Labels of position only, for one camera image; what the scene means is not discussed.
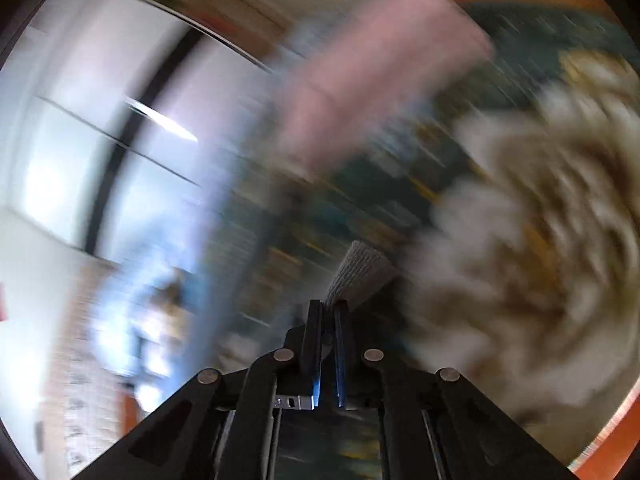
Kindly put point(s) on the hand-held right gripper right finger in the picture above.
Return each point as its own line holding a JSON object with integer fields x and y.
{"x": 341, "y": 360}

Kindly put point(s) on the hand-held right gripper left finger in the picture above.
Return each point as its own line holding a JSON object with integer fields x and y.
{"x": 316, "y": 360}

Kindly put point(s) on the grey fleece sweater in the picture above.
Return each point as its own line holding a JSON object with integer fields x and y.
{"x": 357, "y": 270}

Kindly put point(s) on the light blue floral pillow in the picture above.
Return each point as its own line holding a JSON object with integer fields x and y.
{"x": 150, "y": 320}

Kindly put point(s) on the beige quilted headboard cover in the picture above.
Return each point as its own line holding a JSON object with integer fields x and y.
{"x": 80, "y": 385}

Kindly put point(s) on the teal floral blanket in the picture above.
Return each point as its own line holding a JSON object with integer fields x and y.
{"x": 525, "y": 200}

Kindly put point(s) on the pink folded cloth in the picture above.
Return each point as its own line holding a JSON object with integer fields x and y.
{"x": 370, "y": 75}

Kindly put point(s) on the white wardrobe with black stripe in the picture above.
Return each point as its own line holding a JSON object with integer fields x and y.
{"x": 75, "y": 160}

